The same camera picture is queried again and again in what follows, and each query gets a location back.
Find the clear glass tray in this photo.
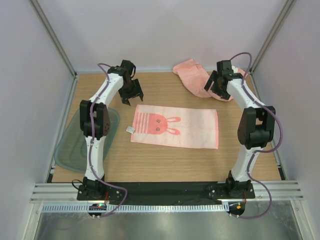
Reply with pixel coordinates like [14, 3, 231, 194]
[54, 108, 120, 174]

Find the aluminium front rail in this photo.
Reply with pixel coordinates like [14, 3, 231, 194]
[29, 180, 304, 203]

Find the left aluminium frame post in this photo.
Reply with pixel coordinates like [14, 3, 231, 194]
[29, 0, 77, 78]

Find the pink bunny towel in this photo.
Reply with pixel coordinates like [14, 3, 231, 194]
[129, 104, 219, 150]

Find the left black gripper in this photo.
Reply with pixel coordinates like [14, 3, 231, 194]
[119, 79, 143, 106]

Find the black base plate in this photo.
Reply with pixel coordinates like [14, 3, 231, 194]
[76, 179, 256, 201]

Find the aluminium frame post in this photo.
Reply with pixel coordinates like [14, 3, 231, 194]
[29, 0, 77, 78]
[250, 0, 297, 75]

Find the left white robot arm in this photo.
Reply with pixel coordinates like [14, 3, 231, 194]
[77, 59, 144, 201]

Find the white slotted cable duct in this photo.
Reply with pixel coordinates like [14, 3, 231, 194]
[41, 202, 229, 214]

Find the plain pink towel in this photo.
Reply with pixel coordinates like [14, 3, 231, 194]
[173, 59, 233, 102]

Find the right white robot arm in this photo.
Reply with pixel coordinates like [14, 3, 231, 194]
[204, 60, 276, 200]

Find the right aluminium frame post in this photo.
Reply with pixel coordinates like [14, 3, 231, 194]
[250, 0, 297, 75]

